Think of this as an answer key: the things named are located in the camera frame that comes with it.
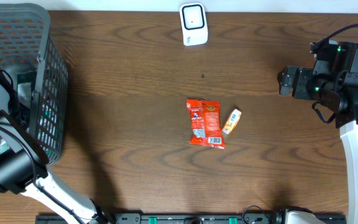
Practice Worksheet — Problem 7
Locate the small orange snack packet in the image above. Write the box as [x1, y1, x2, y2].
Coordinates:
[222, 109, 242, 134]

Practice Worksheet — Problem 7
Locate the large red snack bag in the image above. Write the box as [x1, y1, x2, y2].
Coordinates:
[186, 99, 225, 149]

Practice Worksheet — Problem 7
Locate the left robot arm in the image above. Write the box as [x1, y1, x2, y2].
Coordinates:
[0, 69, 115, 223]

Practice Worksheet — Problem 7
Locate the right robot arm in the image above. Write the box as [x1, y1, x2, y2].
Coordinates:
[277, 41, 358, 223]

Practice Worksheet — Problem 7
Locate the white barcode scanner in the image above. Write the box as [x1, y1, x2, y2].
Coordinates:
[179, 2, 208, 47]

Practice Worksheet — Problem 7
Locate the green white packet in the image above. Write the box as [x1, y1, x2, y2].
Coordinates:
[17, 71, 37, 109]

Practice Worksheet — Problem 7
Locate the grey plastic mesh basket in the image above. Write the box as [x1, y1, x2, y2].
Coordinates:
[0, 3, 68, 164]

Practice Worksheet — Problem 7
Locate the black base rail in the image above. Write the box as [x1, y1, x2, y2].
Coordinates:
[35, 213, 347, 224]

